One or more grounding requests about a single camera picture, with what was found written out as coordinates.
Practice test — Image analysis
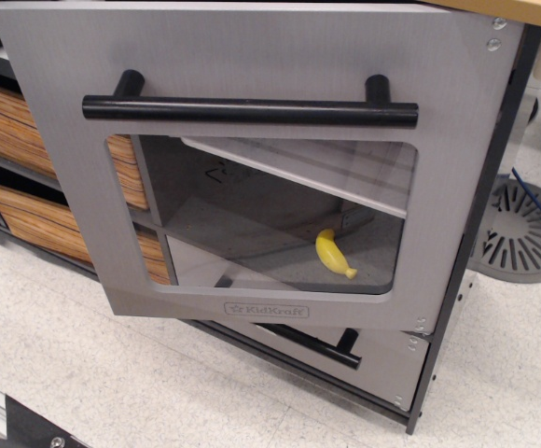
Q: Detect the black oven door handle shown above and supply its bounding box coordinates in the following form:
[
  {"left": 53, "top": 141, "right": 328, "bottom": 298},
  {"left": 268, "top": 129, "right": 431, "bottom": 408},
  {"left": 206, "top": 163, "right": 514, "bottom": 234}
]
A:
[{"left": 82, "top": 70, "right": 420, "bottom": 129}]

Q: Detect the grey toy oven door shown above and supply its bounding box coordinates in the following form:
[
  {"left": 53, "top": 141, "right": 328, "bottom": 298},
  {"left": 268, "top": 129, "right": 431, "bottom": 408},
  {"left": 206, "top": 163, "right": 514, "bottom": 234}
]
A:
[{"left": 0, "top": 0, "right": 524, "bottom": 335}]

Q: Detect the grey oven shelf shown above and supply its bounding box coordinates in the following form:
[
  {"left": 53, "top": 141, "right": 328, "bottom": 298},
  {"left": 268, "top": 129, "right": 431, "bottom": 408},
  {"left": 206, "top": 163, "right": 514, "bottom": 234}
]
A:
[{"left": 182, "top": 137, "right": 417, "bottom": 218}]

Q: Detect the grey lower oven drawer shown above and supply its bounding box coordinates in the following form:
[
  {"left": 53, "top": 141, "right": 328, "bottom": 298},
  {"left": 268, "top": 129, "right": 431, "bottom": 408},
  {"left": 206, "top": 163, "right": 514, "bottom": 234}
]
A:
[{"left": 215, "top": 321, "right": 429, "bottom": 411}]

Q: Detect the upper wood-grain bin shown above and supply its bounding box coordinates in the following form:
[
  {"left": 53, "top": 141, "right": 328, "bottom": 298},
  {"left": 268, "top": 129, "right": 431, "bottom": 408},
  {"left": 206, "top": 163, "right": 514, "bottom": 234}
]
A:
[{"left": 0, "top": 87, "right": 148, "bottom": 211}]

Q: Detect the wood-grain bin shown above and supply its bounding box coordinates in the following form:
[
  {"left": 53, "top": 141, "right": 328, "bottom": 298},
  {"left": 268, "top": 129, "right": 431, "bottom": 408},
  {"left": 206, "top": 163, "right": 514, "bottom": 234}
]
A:
[
  {"left": 0, "top": 87, "right": 148, "bottom": 211},
  {"left": 0, "top": 179, "right": 172, "bottom": 286}
]

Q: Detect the lower wood-grain bin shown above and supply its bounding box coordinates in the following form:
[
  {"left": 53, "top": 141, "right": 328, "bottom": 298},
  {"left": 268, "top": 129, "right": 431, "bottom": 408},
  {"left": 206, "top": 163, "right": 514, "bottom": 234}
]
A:
[{"left": 0, "top": 179, "right": 172, "bottom": 286}]

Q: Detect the black plate with screw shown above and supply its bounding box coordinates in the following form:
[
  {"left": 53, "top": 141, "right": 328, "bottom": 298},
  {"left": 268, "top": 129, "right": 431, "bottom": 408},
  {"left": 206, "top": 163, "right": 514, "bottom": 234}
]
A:
[{"left": 5, "top": 395, "right": 87, "bottom": 448}]

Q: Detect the yellow toy banana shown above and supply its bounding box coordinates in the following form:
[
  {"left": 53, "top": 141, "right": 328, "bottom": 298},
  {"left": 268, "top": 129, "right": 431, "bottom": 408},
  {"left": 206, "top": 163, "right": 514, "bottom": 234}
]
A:
[{"left": 315, "top": 229, "right": 357, "bottom": 280}]

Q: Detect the grey slotted round base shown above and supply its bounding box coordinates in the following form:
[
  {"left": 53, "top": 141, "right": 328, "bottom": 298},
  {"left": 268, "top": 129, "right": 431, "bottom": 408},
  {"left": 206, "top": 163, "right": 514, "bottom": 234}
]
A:
[{"left": 468, "top": 175, "right": 541, "bottom": 284}]

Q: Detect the wooden countertop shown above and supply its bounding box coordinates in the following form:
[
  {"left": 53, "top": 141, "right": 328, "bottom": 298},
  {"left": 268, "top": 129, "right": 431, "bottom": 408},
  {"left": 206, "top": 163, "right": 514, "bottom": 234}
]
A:
[{"left": 431, "top": 0, "right": 541, "bottom": 26}]

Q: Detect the black toy kitchen frame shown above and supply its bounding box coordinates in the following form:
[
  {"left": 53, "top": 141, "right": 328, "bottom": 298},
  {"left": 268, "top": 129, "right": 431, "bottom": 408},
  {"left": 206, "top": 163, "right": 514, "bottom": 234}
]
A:
[{"left": 0, "top": 18, "right": 541, "bottom": 435}]

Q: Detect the black drawer handle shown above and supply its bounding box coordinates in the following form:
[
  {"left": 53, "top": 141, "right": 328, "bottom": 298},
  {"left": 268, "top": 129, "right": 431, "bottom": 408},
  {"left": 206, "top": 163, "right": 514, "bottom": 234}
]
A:
[{"left": 257, "top": 323, "right": 362, "bottom": 370}]

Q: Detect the blue cable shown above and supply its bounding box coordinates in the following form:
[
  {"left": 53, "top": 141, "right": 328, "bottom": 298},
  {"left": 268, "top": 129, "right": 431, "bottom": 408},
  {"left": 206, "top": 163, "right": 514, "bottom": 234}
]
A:
[{"left": 510, "top": 166, "right": 541, "bottom": 234}]

